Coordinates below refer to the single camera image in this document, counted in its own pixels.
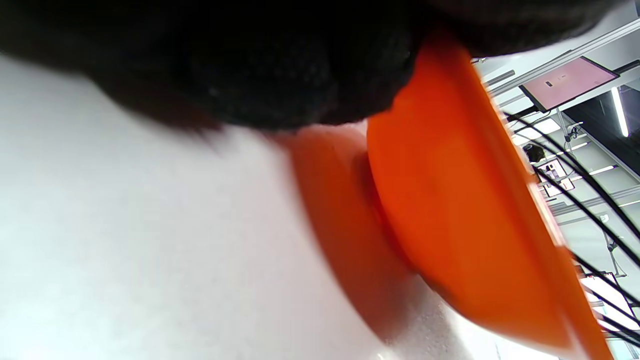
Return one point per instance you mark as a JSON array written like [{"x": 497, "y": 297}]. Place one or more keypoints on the person's left hand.
[{"x": 275, "y": 60}]

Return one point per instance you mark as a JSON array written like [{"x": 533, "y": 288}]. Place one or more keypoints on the large orange bowl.
[{"x": 450, "y": 200}]

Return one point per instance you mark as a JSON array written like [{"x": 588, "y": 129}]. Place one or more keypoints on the ceiling light strip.
[{"x": 620, "y": 112}]

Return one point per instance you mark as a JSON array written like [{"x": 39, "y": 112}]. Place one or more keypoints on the large pink screen monitor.
[{"x": 570, "y": 82}]

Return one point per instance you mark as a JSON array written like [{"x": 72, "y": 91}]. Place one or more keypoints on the aluminium frame beam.
[{"x": 565, "y": 57}]

